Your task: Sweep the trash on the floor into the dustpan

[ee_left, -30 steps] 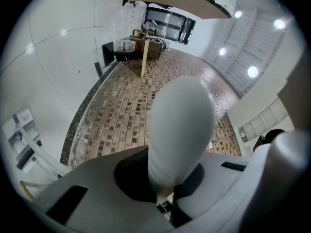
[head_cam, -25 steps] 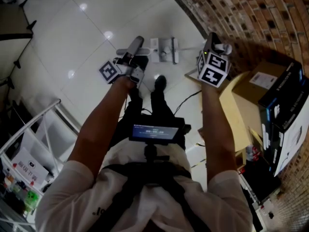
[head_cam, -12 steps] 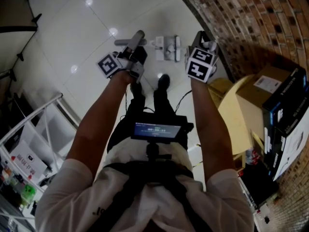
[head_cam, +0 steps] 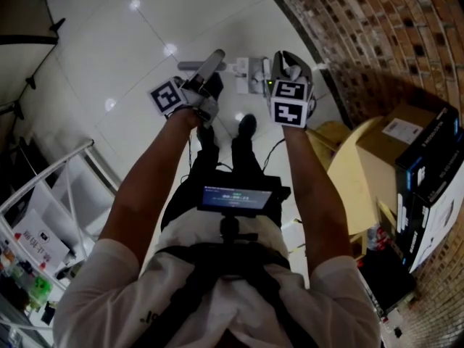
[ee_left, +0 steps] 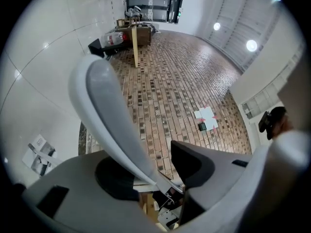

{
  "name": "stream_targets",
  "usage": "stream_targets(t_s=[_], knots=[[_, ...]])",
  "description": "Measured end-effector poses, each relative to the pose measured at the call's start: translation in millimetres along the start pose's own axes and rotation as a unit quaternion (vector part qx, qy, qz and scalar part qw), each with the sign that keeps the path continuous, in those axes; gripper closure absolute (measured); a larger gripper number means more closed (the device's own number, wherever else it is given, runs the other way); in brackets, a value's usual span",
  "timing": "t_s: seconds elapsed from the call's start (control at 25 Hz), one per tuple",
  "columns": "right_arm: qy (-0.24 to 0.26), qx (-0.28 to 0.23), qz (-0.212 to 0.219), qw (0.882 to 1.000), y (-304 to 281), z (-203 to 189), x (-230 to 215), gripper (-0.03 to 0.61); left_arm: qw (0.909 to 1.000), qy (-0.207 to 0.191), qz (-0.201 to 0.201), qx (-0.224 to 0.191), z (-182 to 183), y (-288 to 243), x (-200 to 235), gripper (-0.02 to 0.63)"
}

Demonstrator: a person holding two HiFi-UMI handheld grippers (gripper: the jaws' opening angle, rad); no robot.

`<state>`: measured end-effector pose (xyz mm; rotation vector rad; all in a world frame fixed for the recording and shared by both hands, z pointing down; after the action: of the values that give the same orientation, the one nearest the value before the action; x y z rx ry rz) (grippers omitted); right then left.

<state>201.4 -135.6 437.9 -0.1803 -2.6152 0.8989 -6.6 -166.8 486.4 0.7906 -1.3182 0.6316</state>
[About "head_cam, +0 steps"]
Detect person's black shoe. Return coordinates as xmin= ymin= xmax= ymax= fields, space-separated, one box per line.
xmin=237 ymin=113 xmax=257 ymax=139
xmin=196 ymin=123 xmax=215 ymax=148

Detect person's left forearm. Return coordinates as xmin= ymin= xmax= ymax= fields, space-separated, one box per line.
xmin=98 ymin=109 xmax=204 ymax=268

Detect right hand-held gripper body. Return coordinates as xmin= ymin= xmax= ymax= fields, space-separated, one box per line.
xmin=270 ymin=80 xmax=317 ymax=127

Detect person's white shirt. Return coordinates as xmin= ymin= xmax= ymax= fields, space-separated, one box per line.
xmin=52 ymin=215 xmax=381 ymax=348

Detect black hard case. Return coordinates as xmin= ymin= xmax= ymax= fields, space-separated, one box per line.
xmin=362 ymin=244 xmax=418 ymax=317

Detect dark box with yellow flap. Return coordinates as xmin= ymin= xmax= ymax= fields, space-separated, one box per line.
xmin=376 ymin=198 xmax=399 ymax=233

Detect white metal shelf rack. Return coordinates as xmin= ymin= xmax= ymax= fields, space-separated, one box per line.
xmin=0 ymin=139 xmax=123 ymax=348

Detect person's right forearm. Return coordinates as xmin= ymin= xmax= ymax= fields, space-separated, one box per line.
xmin=281 ymin=123 xmax=352 ymax=289

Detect person's black trousers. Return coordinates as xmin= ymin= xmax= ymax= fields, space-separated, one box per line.
xmin=159 ymin=127 xmax=283 ymax=231

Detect beige office partition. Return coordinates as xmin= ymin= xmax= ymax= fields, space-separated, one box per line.
xmin=0 ymin=34 xmax=61 ymax=123
xmin=0 ymin=0 xmax=67 ymax=46

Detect black monitor mount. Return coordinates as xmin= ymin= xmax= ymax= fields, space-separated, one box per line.
xmin=219 ymin=215 xmax=259 ymax=244

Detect yellow cardboard piece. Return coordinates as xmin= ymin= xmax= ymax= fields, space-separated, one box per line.
xmin=306 ymin=120 xmax=352 ymax=173

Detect yellow black strap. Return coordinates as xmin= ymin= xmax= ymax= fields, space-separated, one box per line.
xmin=289 ymin=218 xmax=308 ymax=254

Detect green plastic toy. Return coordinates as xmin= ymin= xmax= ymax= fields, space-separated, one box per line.
xmin=30 ymin=275 xmax=52 ymax=306

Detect black chest-mounted monitor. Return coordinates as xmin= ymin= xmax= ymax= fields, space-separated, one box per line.
xmin=196 ymin=174 xmax=284 ymax=219

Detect person's right black shoe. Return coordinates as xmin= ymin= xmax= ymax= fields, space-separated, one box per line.
xmin=237 ymin=113 xmax=257 ymax=139

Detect round yellow wooden table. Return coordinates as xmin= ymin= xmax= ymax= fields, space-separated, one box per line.
xmin=326 ymin=116 xmax=399 ymax=236

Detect brown cardboard box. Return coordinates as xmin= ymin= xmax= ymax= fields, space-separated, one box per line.
xmin=356 ymin=102 xmax=442 ymax=199

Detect open wooden crate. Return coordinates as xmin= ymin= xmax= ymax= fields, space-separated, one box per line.
xmin=348 ymin=230 xmax=368 ymax=262

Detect pack of plastic bottles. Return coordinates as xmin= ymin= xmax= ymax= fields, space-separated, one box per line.
xmin=366 ymin=225 xmax=392 ymax=255

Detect white paper sign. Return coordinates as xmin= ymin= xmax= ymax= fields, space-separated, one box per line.
xmin=12 ymin=208 xmax=72 ymax=273

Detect black carton with white side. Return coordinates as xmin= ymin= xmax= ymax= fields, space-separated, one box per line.
xmin=397 ymin=132 xmax=464 ymax=275

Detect black flat carton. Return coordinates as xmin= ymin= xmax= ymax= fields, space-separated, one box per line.
xmin=394 ymin=105 xmax=460 ymax=191

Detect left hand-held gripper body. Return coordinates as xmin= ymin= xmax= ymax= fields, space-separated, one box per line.
xmin=147 ymin=76 xmax=218 ymax=129

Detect person's left black shoe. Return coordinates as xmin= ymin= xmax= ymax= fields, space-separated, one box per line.
xmin=196 ymin=123 xmax=215 ymax=148

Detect black chest harness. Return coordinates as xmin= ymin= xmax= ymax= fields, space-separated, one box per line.
xmin=154 ymin=241 xmax=309 ymax=348

